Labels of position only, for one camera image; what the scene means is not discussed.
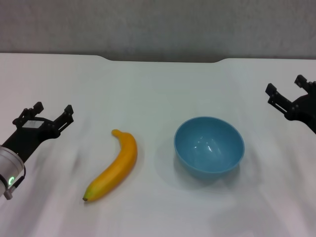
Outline yellow banana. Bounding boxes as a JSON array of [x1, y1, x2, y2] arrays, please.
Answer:
[[82, 129, 138, 202]]

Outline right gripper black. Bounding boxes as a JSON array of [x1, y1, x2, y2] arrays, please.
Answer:
[[265, 75, 316, 135]]

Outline blue plastic bowl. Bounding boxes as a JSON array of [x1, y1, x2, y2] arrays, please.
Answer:
[[174, 117, 245, 180]]

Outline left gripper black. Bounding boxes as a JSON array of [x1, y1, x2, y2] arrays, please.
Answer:
[[0, 101, 75, 164]]

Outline left wrist black cable plug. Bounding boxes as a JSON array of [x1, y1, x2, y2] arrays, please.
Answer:
[[4, 167, 27, 201]]

